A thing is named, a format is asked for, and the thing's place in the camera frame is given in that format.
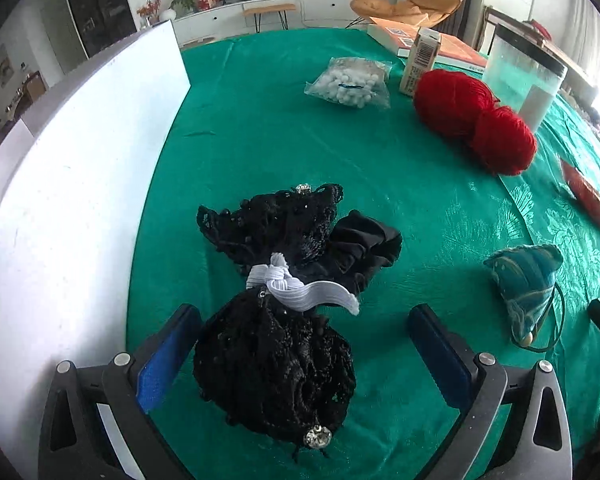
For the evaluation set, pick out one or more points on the black lace cloth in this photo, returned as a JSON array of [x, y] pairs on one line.
[[275, 375]]

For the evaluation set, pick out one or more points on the teal fabric sachet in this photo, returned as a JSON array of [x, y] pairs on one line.
[[522, 280]]

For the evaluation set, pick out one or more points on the wooden bench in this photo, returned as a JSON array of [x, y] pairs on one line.
[[270, 8]]

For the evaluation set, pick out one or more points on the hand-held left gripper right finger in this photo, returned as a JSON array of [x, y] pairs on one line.
[[437, 355]]

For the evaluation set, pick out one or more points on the green tablecloth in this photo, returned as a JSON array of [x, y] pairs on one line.
[[280, 125]]

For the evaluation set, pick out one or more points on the beige carton box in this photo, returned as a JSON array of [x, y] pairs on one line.
[[417, 65]]

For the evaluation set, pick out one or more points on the white round vase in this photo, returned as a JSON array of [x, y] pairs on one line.
[[168, 14]]

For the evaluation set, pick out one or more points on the orange lounge chair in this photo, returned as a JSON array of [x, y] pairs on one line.
[[405, 7]]

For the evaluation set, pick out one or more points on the white television cabinet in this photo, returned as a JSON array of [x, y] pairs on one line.
[[325, 10]]

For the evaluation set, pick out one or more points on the white curtain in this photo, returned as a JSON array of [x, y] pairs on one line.
[[585, 15]]

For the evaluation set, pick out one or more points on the orange book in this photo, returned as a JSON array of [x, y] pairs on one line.
[[455, 50]]

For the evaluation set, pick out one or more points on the red packet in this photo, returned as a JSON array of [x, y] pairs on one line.
[[587, 195]]

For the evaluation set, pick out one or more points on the red flowers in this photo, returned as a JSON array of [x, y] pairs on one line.
[[150, 7]]

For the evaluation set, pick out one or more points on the white elastic band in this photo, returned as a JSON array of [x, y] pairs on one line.
[[310, 296]]

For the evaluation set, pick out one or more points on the white cardboard box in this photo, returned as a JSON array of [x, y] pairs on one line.
[[80, 185]]

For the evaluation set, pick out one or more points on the clear jar with black lid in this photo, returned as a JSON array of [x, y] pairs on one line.
[[520, 75]]

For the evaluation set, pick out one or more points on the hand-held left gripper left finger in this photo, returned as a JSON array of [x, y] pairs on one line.
[[165, 360]]

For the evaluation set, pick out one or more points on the black display cabinet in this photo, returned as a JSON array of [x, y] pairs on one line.
[[100, 5]]

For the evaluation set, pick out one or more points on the red cloth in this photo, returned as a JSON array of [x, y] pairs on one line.
[[537, 29]]

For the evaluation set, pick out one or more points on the framed picture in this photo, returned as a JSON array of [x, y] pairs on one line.
[[2, 65]]

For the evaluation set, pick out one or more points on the bag of white balls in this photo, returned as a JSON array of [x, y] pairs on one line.
[[347, 85]]

